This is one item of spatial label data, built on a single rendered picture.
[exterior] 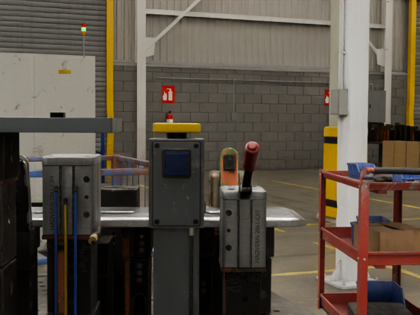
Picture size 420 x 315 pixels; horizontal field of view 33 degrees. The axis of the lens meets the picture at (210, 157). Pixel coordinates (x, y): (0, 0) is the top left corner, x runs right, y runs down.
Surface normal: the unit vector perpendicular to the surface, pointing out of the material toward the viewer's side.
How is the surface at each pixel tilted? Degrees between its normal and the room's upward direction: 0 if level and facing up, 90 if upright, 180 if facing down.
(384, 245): 90
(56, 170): 90
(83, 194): 90
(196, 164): 90
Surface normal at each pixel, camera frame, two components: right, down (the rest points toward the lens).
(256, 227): 0.04, 0.05
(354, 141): 0.36, 0.05
